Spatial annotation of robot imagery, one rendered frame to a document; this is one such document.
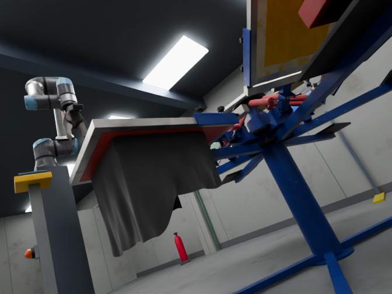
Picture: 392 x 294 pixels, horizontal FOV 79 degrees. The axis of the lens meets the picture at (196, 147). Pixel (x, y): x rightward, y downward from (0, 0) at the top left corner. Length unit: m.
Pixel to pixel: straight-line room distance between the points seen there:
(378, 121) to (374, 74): 0.70
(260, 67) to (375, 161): 3.21
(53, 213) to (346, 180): 3.93
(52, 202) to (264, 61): 1.47
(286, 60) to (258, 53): 0.20
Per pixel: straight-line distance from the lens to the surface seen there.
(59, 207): 1.69
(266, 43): 1.42
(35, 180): 1.21
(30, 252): 1.17
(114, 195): 1.10
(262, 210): 4.88
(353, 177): 4.41
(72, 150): 1.89
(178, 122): 1.11
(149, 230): 0.93
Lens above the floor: 0.48
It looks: 19 degrees up
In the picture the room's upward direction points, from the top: 23 degrees counter-clockwise
